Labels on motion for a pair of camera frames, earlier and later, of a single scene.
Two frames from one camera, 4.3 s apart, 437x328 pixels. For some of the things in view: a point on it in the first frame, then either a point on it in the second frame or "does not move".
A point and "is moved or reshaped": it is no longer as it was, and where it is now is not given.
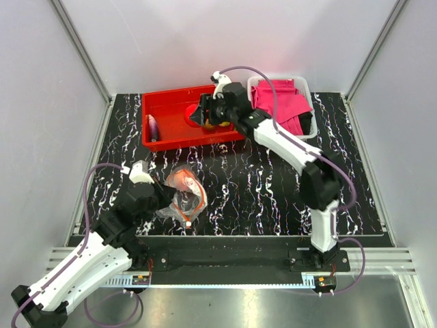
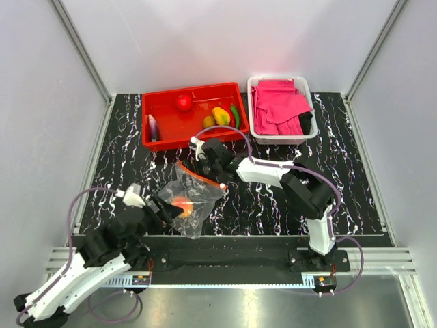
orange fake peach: x=182 y=180 → x=186 y=203
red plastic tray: x=169 y=109 does not move
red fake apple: x=190 y=110 → x=184 y=103
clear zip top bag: x=190 y=199 is moved or reshaped
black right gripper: x=200 y=114 → x=202 y=160
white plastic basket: x=302 y=83 does not move
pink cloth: x=290 y=102 does not move
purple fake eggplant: x=153 y=128 does not move
